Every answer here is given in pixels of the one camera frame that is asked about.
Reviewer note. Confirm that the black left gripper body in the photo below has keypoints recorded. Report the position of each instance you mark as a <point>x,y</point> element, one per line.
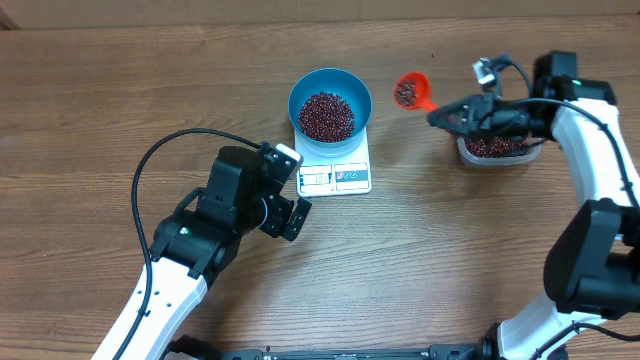
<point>268,216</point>

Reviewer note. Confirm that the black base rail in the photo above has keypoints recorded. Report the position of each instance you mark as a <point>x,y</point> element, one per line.
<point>189,348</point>

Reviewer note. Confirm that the red adzuki beans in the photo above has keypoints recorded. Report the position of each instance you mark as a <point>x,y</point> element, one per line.
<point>497,147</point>

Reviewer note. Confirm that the red plastic measuring scoop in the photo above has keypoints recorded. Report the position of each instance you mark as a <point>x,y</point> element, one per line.
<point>413,91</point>

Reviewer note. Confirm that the red beans in bowl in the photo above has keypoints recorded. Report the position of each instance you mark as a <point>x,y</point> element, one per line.
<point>326,117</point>

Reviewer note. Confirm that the blue plastic bowl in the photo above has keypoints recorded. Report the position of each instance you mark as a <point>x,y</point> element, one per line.
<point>337,81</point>

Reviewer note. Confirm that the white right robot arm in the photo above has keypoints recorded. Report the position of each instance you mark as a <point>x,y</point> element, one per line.
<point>591,274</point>

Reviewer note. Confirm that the clear plastic bean container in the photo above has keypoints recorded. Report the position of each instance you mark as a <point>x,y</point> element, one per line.
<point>534,148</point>

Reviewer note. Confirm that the white digital kitchen scale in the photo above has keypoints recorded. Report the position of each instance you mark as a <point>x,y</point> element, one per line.
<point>332,169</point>

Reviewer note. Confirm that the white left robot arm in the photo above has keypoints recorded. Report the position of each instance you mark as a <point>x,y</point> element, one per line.
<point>192,246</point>

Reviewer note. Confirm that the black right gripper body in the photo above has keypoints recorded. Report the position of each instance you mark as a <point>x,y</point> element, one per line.
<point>499,119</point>

